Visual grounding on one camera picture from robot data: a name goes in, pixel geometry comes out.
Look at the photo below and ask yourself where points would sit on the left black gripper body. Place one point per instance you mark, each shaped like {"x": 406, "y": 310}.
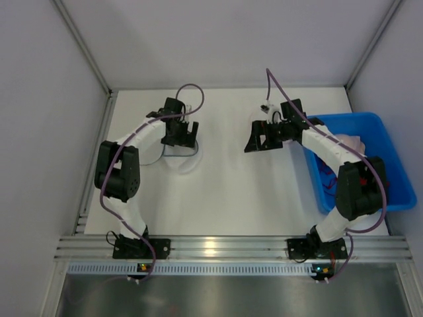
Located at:
{"x": 178, "y": 131}

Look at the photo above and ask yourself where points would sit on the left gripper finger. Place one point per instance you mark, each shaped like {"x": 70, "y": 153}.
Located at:
{"x": 188, "y": 140}
{"x": 192, "y": 128}

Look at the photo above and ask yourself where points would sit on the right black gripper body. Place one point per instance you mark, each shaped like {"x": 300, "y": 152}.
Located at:
{"x": 268, "y": 133}

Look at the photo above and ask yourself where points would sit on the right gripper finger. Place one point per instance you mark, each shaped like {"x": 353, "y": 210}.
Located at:
{"x": 254, "y": 144}
{"x": 258, "y": 127}

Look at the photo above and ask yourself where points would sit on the pink beige bra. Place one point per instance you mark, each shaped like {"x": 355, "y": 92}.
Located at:
{"x": 352, "y": 141}

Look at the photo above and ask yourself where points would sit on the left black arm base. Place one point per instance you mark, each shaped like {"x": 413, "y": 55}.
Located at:
{"x": 135, "y": 249}

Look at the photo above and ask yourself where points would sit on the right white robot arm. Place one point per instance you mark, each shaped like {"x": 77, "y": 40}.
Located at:
{"x": 360, "y": 180}

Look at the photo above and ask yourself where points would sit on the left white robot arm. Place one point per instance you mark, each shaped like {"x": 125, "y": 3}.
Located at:
{"x": 117, "y": 172}

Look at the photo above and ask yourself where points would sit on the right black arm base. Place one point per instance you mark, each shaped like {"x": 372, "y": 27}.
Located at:
{"x": 311, "y": 248}

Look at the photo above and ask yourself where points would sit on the pink trimmed mesh laundry bag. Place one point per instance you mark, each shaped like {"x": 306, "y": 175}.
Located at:
{"x": 257, "y": 115}

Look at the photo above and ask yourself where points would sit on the red bra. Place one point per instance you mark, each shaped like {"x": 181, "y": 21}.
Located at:
{"x": 328, "y": 178}

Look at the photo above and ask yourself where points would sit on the blue plastic bin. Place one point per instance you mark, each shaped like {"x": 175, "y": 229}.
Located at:
{"x": 372, "y": 132}

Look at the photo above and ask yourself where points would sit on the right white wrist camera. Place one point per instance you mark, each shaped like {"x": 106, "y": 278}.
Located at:
{"x": 273, "y": 113}

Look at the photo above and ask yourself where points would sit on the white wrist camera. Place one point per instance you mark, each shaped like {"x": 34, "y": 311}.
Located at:
{"x": 273, "y": 113}
{"x": 186, "y": 110}

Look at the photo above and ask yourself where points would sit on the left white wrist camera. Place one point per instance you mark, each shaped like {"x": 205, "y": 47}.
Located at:
{"x": 186, "y": 110}

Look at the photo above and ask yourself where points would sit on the slotted grey cable duct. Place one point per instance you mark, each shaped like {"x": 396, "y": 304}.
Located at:
{"x": 194, "y": 269}

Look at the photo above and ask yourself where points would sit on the aluminium front rail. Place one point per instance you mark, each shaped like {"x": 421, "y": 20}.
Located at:
{"x": 367, "y": 249}

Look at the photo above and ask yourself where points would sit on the left aluminium frame post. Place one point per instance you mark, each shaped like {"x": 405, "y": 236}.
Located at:
{"x": 70, "y": 24}

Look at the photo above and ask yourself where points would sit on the aluminium frame post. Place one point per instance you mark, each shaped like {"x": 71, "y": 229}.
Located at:
{"x": 70, "y": 24}
{"x": 382, "y": 26}

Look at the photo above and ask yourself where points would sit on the right aluminium frame post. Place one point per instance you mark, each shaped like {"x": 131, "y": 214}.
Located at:
{"x": 382, "y": 26}

